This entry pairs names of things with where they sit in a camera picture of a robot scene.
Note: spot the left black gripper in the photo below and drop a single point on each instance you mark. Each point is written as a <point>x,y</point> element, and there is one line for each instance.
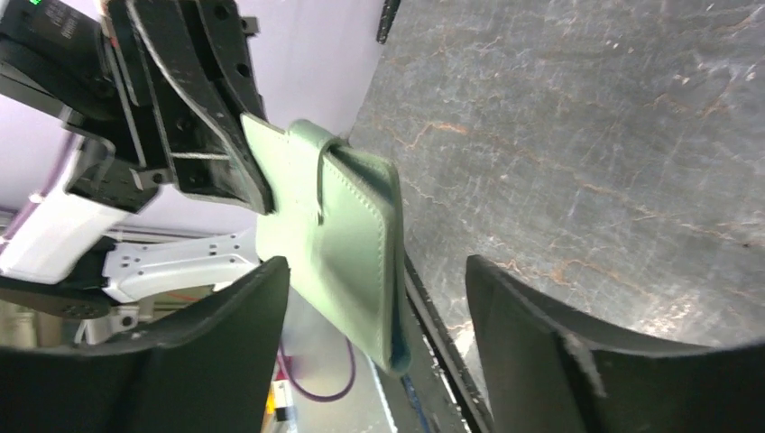
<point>56,60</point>

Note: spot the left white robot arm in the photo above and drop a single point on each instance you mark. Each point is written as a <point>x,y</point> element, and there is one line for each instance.
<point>56,256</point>

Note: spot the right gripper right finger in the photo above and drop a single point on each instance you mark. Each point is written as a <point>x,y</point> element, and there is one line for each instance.
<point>549,367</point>

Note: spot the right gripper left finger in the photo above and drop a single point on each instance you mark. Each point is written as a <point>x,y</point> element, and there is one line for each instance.
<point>205,368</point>

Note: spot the green leather card holder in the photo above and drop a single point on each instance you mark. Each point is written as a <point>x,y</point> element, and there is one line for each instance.
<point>338,221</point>

